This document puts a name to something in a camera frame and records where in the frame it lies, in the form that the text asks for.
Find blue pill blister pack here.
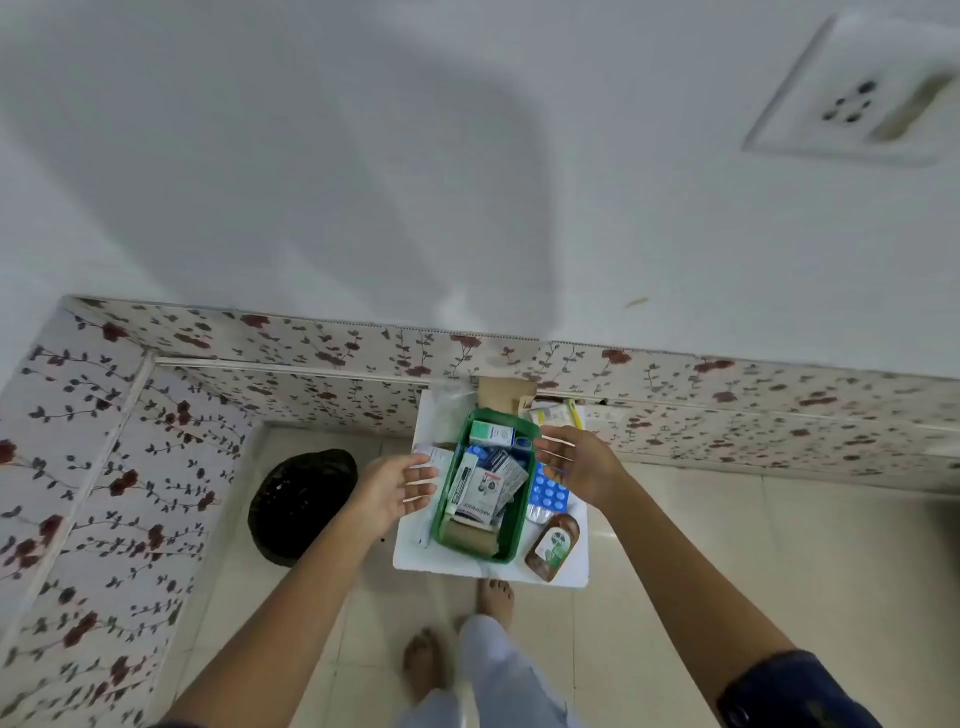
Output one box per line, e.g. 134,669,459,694
528,462,576,516

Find person's right hand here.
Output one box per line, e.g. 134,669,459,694
533,425,630,513

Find person's left hand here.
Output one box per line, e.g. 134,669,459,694
351,453,441,538

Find person's left foot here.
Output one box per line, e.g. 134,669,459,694
403,627,453,712

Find person's right foot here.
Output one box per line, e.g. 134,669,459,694
477,576,516,633

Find person's foot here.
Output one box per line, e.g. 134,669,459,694
477,576,516,633
403,627,453,712

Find brown cardboard box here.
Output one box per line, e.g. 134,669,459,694
477,376,538,418

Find long white medicine box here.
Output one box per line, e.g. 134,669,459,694
444,450,482,519

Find brown antiseptic bottle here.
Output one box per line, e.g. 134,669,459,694
522,512,583,585

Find person's right forearm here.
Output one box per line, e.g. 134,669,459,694
598,457,798,702

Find light blue trousers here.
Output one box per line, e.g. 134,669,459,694
396,614,582,728

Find yellow and white packet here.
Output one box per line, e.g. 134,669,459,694
528,399,585,433

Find person's left forearm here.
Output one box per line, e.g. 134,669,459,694
153,491,393,728

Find green plastic basket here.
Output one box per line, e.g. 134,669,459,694
429,406,543,566

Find brown bandage roll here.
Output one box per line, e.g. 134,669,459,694
437,516,501,561

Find black garbage bag bin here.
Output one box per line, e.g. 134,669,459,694
247,448,360,569

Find dark blue sleeve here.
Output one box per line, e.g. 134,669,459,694
714,649,888,728

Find white wall socket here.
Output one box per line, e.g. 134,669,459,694
741,10,960,169

